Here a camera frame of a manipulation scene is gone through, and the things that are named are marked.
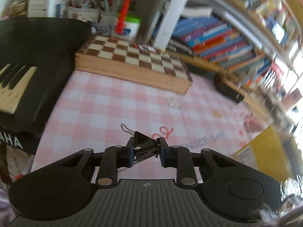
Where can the row of shelf-top books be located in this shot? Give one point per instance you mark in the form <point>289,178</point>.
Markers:
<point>260,2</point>

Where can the pen holder with pens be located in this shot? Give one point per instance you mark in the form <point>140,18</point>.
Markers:
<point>82,9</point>

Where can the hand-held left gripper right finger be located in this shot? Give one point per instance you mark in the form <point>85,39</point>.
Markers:
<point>163,153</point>

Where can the grey fur trim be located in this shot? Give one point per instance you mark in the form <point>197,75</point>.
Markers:
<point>284,205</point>

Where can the pink desk gadget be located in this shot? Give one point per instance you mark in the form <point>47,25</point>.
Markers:
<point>292,98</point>

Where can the red and white tube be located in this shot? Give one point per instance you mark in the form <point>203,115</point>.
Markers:
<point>123,14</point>

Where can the row of leaning colourful books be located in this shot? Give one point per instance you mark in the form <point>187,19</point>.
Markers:
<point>217,42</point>

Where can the wooden chessboard box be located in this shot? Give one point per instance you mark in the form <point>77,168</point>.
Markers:
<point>132,54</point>

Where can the white box with red label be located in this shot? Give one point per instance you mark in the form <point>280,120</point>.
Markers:
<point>39,4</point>

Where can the yellow cardboard box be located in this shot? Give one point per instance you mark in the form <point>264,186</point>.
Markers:
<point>265,156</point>

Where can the white shelving unit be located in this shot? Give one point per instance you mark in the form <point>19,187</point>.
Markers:
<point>170,16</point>

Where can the white jar with green lid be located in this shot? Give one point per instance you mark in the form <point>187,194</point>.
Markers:
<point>132,27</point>

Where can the black keyboard stand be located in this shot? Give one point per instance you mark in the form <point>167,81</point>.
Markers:
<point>14,141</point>

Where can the black binder clip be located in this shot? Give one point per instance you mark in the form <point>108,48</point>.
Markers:
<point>142,139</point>

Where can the black electronic keyboard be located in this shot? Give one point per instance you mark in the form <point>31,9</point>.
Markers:
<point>35,47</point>

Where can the flat black box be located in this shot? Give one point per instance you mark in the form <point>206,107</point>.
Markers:
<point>229,89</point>

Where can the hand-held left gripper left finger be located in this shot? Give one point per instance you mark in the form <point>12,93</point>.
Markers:
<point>129,153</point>

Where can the pink checked desktop tablecloth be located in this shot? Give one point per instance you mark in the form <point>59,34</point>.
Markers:
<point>106,113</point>

